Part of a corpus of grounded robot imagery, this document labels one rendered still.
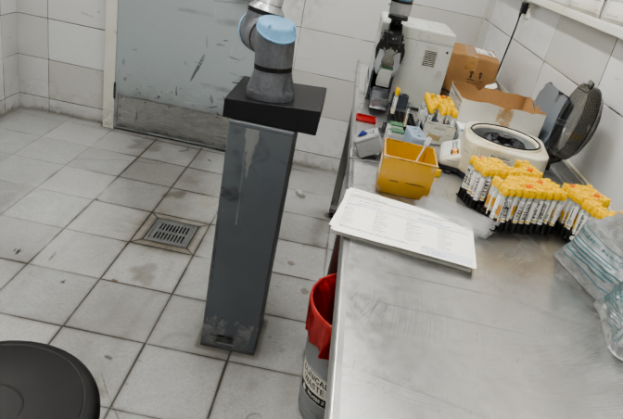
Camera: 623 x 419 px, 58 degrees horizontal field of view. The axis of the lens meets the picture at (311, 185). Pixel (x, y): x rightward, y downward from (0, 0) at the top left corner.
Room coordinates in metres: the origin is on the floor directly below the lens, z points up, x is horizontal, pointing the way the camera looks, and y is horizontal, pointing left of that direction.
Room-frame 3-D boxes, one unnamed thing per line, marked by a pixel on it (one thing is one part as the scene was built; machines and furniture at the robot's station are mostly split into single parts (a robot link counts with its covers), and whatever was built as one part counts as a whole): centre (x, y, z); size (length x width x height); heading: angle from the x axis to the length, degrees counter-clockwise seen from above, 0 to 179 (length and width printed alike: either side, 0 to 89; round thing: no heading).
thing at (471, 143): (1.57, -0.50, 0.94); 0.30 x 0.24 x 0.12; 81
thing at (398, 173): (1.33, -0.23, 0.93); 0.13 x 0.13 x 0.10; 87
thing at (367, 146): (1.49, -0.15, 0.92); 0.13 x 0.07 x 0.08; 90
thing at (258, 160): (1.67, 0.18, 0.44); 0.20 x 0.20 x 0.87; 0
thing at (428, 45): (2.23, -0.27, 1.03); 0.31 x 0.27 x 0.30; 0
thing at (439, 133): (1.83, -0.37, 0.91); 0.20 x 0.10 x 0.07; 0
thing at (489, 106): (1.93, -0.57, 0.95); 0.29 x 0.25 x 0.15; 90
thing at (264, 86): (1.67, 0.18, 0.99); 0.15 x 0.15 x 0.10
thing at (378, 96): (2.03, -0.18, 0.92); 0.21 x 0.07 x 0.05; 0
